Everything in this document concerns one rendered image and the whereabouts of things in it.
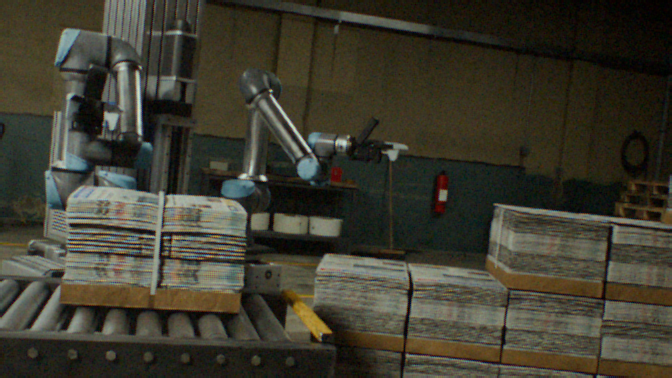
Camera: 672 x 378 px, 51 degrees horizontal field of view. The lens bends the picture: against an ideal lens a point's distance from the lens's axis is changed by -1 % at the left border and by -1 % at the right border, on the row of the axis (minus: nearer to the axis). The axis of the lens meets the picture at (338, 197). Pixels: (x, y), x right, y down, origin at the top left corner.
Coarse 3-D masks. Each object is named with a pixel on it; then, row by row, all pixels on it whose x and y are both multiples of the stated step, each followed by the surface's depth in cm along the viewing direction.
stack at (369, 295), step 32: (352, 256) 250; (320, 288) 215; (352, 288) 215; (384, 288) 215; (416, 288) 214; (448, 288) 214; (480, 288) 213; (352, 320) 216; (384, 320) 215; (416, 320) 215; (448, 320) 214; (480, 320) 214; (512, 320) 214; (544, 320) 213; (576, 320) 213; (608, 320) 212; (640, 320) 212; (352, 352) 216; (384, 352) 215; (544, 352) 214; (576, 352) 213; (608, 352) 213; (640, 352) 212
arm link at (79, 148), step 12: (72, 132) 184; (84, 132) 184; (72, 144) 184; (84, 144) 184; (96, 144) 186; (108, 144) 188; (72, 156) 184; (84, 156) 185; (96, 156) 186; (108, 156) 187; (72, 168) 185; (84, 168) 185
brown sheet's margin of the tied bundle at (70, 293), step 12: (60, 288) 146; (72, 288) 146; (84, 288) 147; (96, 288) 148; (108, 288) 148; (120, 288) 149; (132, 288) 150; (60, 300) 146; (72, 300) 147; (84, 300) 147; (96, 300) 148; (108, 300) 149; (120, 300) 149; (132, 300) 150
